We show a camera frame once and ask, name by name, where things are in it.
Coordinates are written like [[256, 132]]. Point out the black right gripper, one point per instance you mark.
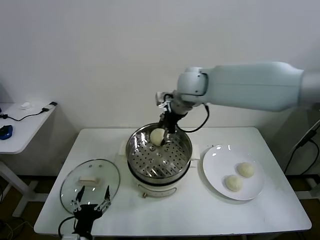
[[172, 122]]

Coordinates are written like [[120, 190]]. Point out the blue computer mouse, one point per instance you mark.
[[5, 132]]

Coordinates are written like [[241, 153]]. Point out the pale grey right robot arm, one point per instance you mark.
[[250, 85]]

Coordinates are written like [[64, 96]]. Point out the white steamed baozi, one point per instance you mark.
[[156, 137], [233, 183], [245, 170]]

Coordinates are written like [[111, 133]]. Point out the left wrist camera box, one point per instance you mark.
[[71, 237]]

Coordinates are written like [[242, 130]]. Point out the white round plate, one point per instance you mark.
[[215, 162]]

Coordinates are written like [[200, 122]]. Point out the white side desk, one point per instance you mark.
[[22, 135]]

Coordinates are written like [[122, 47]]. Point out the glass pot lid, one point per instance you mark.
[[105, 172]]

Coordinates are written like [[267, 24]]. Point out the stainless steel steamer basket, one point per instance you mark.
[[175, 155]]

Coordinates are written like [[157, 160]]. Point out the white crumpled tissue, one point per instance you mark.
[[27, 106]]

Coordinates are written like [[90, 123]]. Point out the white electric cooker base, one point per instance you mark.
[[160, 191]]

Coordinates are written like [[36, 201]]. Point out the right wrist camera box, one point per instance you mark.
[[160, 98]]

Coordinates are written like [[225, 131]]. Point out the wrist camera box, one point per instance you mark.
[[71, 237], [160, 98]]

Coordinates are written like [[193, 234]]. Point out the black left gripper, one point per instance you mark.
[[87, 215]]

